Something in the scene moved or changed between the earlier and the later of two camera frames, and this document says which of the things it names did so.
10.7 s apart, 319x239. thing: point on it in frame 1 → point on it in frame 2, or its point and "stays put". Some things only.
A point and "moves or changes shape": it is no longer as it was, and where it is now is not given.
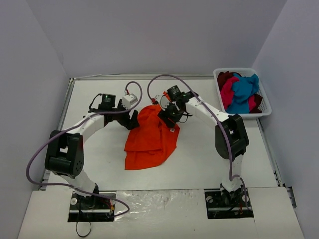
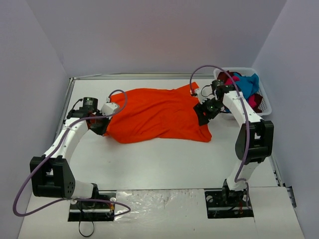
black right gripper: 168,116 → 203,112
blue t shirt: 243,88 stays put
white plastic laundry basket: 265,106 stays put
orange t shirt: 149,144 moves or changes shape
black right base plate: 229,205 stays put
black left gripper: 127,119 → 100,127
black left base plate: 94,208 stays put
